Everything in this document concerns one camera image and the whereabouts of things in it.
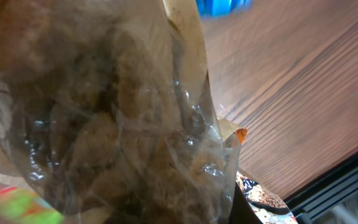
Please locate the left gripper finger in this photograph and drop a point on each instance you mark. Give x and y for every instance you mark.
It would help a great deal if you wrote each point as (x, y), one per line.
(241, 212)

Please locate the beige cookie pouch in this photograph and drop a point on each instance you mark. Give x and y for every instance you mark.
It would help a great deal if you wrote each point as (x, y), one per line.
(106, 113)

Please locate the blue snack packet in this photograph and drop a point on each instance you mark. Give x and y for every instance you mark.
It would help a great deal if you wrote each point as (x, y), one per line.
(219, 8)

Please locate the green Haribo candy bag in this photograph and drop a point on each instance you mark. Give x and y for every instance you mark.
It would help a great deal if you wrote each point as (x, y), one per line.
(26, 207)

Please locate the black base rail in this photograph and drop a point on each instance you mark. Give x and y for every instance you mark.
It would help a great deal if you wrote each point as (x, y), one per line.
(328, 191)

